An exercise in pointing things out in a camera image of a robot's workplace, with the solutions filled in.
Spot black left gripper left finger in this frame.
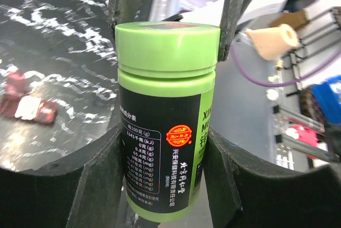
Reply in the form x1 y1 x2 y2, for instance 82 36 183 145
1 126 123 227

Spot brown weekly pill organizer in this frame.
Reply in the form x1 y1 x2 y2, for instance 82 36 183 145
1 69 58 125

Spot pink cloth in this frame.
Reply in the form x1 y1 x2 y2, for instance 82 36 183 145
285 125 318 148

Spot blue plastic storage bin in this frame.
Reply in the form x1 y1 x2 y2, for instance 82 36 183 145
312 75 340 127

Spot green lidded pill bottle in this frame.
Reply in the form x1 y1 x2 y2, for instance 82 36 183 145
115 21 221 223

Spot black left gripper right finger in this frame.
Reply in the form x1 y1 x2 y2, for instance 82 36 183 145
204 129 340 227

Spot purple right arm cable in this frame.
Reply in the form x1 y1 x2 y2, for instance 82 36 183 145
230 43 341 88

